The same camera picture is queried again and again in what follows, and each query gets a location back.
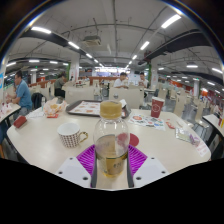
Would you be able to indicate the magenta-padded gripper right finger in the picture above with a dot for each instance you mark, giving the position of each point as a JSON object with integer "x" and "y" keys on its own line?
{"x": 138, "y": 161}

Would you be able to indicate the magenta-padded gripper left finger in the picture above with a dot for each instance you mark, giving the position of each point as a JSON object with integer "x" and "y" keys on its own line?
{"x": 85, "y": 160}

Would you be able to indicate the clear tea bottle yellow cap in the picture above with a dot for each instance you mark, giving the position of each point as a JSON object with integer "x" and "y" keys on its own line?
{"x": 111, "y": 150}

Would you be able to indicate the flat round red coaster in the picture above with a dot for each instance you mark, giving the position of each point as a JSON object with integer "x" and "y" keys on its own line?
{"x": 134, "y": 140}

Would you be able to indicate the white patterned mug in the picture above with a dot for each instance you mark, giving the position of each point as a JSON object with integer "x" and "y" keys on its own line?
{"x": 70, "y": 135}

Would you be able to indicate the colourful sticker sheet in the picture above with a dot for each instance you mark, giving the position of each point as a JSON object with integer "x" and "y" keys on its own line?
{"x": 146, "y": 122}

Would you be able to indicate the red sauce packet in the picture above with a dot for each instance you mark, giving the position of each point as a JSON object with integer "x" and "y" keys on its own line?
{"x": 52, "y": 116}
{"x": 170, "y": 125}

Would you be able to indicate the brown food tray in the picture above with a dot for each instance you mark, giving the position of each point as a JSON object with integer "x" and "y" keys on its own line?
{"x": 83, "y": 108}

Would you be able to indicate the clear plastic packet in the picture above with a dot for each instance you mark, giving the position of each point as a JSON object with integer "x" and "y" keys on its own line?
{"x": 185, "y": 136}

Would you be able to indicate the red paper cup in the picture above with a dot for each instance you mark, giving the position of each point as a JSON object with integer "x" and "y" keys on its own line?
{"x": 157, "y": 107}

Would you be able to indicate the white paper napkin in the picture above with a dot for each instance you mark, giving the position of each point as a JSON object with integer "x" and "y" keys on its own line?
{"x": 123, "y": 102}

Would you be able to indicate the crumpled orange food wrapper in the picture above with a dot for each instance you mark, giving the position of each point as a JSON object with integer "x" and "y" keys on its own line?
{"x": 54, "y": 106}

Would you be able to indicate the beige chair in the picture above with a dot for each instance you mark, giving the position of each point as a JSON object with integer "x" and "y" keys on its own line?
{"x": 131, "y": 96}
{"x": 79, "y": 94}

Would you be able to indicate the white table notice sticker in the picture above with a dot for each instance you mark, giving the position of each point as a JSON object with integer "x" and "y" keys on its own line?
{"x": 202, "y": 148}

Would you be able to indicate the white paper receipt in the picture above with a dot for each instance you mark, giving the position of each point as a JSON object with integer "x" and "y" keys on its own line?
{"x": 35, "y": 114}

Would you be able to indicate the beige chairs group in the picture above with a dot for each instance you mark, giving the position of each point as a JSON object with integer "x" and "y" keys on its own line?
{"x": 190, "y": 110}

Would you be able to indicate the small red box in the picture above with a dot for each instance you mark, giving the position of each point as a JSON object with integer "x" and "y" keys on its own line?
{"x": 19, "y": 122}

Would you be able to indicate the black backpack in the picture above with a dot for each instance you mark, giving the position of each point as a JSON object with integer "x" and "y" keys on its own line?
{"x": 37, "y": 100}

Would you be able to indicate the person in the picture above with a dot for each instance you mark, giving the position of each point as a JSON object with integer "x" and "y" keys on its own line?
{"x": 119, "y": 81}
{"x": 23, "y": 95}
{"x": 59, "y": 83}
{"x": 144, "y": 81}

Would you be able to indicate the beige dining table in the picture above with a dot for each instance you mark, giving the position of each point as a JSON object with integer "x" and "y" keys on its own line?
{"x": 213, "y": 121}
{"x": 8, "y": 111}

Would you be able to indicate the ceiling air conditioner unit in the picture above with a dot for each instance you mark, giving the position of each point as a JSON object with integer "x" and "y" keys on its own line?
{"x": 91, "y": 40}

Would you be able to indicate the ceiling lights group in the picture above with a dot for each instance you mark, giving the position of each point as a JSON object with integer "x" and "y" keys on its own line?
{"x": 170, "y": 20}

